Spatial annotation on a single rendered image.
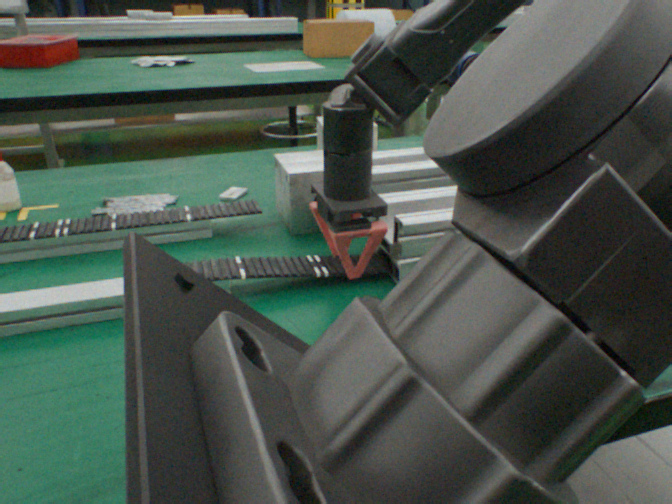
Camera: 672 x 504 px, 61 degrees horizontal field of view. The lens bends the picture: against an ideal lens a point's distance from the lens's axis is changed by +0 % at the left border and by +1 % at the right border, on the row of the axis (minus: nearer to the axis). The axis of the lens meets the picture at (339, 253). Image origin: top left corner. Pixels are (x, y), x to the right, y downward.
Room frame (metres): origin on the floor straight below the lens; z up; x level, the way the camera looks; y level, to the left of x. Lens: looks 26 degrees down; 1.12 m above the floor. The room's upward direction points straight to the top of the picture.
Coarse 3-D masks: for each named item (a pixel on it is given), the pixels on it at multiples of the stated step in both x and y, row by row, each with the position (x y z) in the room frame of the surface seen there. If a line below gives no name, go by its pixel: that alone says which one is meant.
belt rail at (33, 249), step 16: (176, 224) 0.74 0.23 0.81; (192, 224) 0.75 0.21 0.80; (208, 224) 0.75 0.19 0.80; (32, 240) 0.68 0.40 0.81; (48, 240) 0.69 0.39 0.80; (64, 240) 0.70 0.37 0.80; (80, 240) 0.70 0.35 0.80; (96, 240) 0.71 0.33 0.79; (112, 240) 0.72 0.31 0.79; (160, 240) 0.73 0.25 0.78; (176, 240) 0.74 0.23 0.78; (0, 256) 0.67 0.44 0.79; (16, 256) 0.68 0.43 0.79; (32, 256) 0.68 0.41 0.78; (48, 256) 0.69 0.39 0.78
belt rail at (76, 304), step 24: (48, 288) 0.55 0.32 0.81; (72, 288) 0.55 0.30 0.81; (96, 288) 0.55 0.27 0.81; (120, 288) 0.55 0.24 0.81; (0, 312) 0.50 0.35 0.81; (24, 312) 0.51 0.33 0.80; (48, 312) 0.52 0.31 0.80; (72, 312) 0.53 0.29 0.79; (96, 312) 0.53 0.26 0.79; (120, 312) 0.54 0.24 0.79; (0, 336) 0.50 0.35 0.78
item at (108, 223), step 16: (192, 208) 0.78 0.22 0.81; (208, 208) 0.78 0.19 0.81; (224, 208) 0.78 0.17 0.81; (240, 208) 0.79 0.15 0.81; (256, 208) 0.78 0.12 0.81; (32, 224) 0.72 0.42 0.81; (48, 224) 0.73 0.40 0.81; (64, 224) 0.73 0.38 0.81; (80, 224) 0.72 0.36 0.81; (96, 224) 0.72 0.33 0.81; (112, 224) 0.72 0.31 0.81; (128, 224) 0.72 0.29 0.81; (144, 224) 0.72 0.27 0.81; (160, 224) 0.73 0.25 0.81; (0, 240) 0.67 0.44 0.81; (16, 240) 0.67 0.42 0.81
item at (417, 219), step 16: (400, 192) 0.71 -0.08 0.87; (416, 192) 0.71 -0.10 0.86; (432, 192) 0.71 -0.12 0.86; (448, 192) 0.71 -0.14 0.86; (400, 208) 0.69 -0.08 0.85; (416, 208) 0.69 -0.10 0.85; (432, 208) 0.70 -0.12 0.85; (448, 208) 0.71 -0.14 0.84; (400, 224) 0.62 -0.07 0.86; (416, 224) 0.61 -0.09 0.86; (432, 224) 0.62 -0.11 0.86; (448, 224) 0.63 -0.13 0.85; (384, 240) 0.67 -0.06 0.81; (400, 240) 0.62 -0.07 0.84; (416, 240) 0.61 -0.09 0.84; (432, 240) 0.62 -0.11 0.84; (400, 256) 0.61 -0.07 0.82; (416, 256) 0.63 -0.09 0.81; (400, 272) 0.61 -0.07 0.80
